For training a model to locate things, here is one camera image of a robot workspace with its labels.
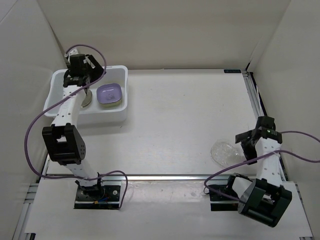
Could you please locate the aluminium frame rail front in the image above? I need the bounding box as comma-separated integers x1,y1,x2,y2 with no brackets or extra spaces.
42,174,235,183

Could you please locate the clear textured plate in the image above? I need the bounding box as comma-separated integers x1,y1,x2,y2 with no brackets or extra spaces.
210,139,245,168
81,89,93,108

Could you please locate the green panda plate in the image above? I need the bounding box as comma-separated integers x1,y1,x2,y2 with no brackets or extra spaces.
99,101,122,109

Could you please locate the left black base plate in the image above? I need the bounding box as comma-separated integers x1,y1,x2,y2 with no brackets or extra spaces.
73,180,122,210

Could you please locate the purple panda plate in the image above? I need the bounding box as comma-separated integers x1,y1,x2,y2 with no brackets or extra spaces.
96,83,122,105

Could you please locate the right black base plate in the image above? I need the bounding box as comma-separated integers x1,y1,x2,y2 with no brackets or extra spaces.
203,173,253,212

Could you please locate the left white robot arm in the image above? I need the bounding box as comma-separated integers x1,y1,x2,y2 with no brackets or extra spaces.
42,54,105,200

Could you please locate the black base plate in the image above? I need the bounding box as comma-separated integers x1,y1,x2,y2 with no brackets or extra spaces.
203,173,253,212
73,180,122,210

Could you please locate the aluminium frame rail right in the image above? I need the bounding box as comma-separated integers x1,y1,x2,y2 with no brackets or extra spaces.
241,69,288,181

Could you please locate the aluminium frame rail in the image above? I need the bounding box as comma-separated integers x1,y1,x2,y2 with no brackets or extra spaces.
42,174,235,183
241,69,288,181

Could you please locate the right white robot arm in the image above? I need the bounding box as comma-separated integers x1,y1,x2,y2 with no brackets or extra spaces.
224,116,292,228

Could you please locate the white plastic bin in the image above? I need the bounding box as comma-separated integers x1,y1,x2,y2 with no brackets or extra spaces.
43,65,129,126

